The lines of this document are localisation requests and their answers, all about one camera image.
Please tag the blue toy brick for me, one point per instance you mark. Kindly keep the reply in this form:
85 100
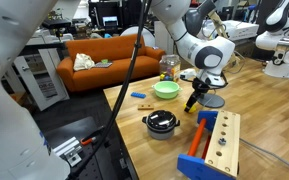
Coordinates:
138 95

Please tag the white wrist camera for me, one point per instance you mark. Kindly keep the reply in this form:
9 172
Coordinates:
188 74

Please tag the wooden toy toolbox blue ends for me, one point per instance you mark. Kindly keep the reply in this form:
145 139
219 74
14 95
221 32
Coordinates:
222 143

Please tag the wooden block with two holes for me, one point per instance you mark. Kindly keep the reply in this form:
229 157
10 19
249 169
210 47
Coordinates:
145 107

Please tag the aluminium bracket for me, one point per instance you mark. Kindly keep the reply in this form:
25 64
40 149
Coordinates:
69 151

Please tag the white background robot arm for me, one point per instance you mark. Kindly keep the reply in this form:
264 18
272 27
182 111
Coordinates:
284 33

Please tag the cream cloth bag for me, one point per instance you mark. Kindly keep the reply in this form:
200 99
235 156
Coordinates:
83 62

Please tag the white box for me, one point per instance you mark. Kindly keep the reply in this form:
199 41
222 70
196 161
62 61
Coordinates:
244 30

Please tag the white leaning sign board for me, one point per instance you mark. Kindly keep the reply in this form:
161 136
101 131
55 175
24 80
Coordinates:
40 80

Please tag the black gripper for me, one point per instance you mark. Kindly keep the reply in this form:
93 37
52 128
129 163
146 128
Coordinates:
200 88

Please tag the light green pot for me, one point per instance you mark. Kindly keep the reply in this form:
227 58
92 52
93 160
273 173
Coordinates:
166 90

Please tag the black perforated plate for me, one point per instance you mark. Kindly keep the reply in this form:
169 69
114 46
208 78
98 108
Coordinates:
94 160

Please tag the grey pot with black lid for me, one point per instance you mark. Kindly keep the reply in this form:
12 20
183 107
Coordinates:
160 123

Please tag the yellow lemon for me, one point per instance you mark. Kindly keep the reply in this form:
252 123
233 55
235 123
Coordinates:
192 109

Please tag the clear jar with toys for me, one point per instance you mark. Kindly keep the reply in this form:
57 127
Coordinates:
170 68

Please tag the orange sofa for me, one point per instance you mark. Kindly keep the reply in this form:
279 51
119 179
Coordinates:
117 66

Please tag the grey wooden desk lamp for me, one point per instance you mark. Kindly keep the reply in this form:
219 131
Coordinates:
210 100

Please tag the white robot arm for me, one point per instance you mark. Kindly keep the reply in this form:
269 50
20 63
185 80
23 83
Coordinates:
197 50

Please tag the computer monitor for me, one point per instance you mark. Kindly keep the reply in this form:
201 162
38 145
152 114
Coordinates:
110 21

